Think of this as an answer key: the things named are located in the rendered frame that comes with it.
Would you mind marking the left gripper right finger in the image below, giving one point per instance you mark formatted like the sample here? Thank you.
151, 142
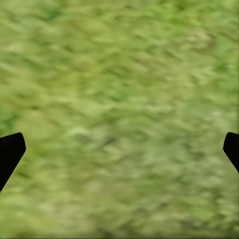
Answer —
231, 148

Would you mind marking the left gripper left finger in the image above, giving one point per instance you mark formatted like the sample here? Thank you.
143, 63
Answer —
12, 149

